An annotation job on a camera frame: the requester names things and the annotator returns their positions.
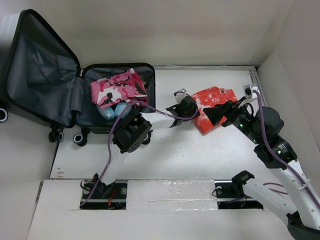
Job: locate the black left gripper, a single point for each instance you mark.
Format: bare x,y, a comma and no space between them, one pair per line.
191,119

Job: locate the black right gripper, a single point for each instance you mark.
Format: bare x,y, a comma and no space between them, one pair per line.
215,113

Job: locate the red white garment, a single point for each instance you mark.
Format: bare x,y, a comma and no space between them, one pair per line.
208,98

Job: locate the pink camouflage garment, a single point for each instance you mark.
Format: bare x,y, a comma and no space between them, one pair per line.
123,87

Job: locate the blue over-ear headphones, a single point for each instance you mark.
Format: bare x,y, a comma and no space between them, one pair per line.
112,112

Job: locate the black suitcase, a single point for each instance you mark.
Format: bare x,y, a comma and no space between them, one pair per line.
42,77

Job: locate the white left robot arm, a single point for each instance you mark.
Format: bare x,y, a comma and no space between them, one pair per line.
129,133

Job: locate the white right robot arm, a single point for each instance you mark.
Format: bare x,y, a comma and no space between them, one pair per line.
301,214

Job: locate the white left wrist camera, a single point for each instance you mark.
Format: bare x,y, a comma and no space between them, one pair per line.
180,95

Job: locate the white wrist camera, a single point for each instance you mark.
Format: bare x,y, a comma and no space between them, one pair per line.
180,95
250,91

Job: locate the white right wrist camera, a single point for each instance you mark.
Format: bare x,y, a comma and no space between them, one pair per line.
250,91

